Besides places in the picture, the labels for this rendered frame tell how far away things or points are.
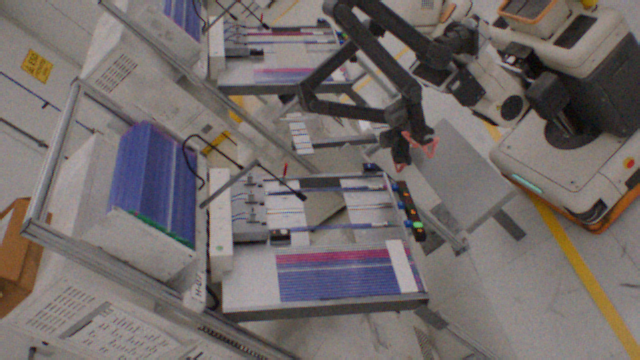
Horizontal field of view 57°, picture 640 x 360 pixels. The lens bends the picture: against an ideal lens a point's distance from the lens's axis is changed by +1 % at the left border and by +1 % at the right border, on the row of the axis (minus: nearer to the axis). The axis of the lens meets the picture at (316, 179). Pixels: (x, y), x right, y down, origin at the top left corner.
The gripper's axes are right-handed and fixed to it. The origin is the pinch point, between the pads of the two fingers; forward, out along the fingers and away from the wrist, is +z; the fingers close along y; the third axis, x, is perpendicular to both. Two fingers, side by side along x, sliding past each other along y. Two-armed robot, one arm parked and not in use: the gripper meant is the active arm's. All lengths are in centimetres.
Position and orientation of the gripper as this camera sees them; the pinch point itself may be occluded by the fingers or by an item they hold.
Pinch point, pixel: (398, 170)
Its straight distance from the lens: 248.9
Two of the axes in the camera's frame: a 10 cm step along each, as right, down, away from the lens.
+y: 1.4, 6.5, -7.5
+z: -0.4, 7.6, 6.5
